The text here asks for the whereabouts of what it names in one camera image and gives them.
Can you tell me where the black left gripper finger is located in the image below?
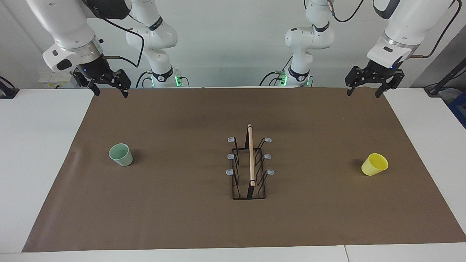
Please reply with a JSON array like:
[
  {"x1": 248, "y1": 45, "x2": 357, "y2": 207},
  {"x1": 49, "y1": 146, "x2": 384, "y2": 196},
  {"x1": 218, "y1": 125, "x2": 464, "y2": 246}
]
[
  {"x1": 375, "y1": 69, "x2": 405, "y2": 99},
  {"x1": 345, "y1": 65, "x2": 370, "y2": 96}
]

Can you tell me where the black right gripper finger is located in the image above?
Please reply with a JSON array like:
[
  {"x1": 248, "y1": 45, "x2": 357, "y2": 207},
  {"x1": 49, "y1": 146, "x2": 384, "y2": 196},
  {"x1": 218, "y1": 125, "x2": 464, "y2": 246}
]
[
  {"x1": 108, "y1": 69, "x2": 132, "y2": 99},
  {"x1": 73, "y1": 68, "x2": 101, "y2": 97}
]

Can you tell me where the pale green plastic cup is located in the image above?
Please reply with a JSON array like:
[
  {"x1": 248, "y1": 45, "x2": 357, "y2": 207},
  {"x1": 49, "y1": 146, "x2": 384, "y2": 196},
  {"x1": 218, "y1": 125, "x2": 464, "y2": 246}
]
[{"x1": 109, "y1": 143, "x2": 133, "y2": 167}]

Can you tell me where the yellow plastic cup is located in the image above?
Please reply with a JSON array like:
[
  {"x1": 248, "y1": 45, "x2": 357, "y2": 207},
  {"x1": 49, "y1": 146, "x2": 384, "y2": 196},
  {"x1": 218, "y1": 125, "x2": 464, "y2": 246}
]
[{"x1": 361, "y1": 153, "x2": 389, "y2": 176}]

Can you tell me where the white power strip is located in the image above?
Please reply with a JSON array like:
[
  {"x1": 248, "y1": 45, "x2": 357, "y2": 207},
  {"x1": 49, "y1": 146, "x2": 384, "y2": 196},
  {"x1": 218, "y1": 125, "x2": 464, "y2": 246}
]
[{"x1": 38, "y1": 71, "x2": 79, "y2": 89}]

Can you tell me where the black stand pole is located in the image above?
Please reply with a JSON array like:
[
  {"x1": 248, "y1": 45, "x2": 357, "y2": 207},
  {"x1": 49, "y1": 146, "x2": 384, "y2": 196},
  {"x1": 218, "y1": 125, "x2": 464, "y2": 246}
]
[{"x1": 424, "y1": 58, "x2": 466, "y2": 97}]

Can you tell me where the black table clamp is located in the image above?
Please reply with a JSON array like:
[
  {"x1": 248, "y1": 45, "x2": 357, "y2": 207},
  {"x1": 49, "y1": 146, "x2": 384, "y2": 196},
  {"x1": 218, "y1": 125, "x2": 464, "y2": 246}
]
[{"x1": 0, "y1": 76, "x2": 19, "y2": 99}]

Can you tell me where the brown table mat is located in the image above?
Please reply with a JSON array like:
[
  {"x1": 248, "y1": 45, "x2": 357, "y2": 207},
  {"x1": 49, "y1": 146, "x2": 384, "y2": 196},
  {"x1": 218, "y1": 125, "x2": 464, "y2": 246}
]
[{"x1": 22, "y1": 87, "x2": 466, "y2": 253}]

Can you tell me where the black base cable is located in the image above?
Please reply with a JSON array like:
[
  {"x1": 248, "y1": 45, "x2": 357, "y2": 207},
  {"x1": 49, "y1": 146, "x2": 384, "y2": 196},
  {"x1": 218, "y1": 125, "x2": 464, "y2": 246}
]
[
  {"x1": 136, "y1": 70, "x2": 153, "y2": 88},
  {"x1": 259, "y1": 55, "x2": 293, "y2": 87}
]

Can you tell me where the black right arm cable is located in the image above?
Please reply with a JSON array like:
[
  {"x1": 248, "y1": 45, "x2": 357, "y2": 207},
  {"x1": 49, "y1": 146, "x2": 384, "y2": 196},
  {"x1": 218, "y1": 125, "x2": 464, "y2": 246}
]
[{"x1": 82, "y1": 0, "x2": 145, "y2": 68}]

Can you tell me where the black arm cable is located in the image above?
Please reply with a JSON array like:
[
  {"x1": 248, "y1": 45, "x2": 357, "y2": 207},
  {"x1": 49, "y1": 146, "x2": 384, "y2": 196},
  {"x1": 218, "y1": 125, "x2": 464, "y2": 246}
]
[
  {"x1": 326, "y1": 0, "x2": 460, "y2": 59},
  {"x1": 82, "y1": 0, "x2": 145, "y2": 68}
]

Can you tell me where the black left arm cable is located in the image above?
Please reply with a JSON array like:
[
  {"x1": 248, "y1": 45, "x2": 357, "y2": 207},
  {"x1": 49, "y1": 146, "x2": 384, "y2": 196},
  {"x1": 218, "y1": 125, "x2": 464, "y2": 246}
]
[{"x1": 326, "y1": 0, "x2": 460, "y2": 59}]

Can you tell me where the black wire cup rack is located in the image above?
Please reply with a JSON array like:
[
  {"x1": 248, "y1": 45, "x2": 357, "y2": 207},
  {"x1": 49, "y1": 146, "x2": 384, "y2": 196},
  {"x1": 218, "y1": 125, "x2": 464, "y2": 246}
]
[{"x1": 226, "y1": 124, "x2": 275, "y2": 200}]

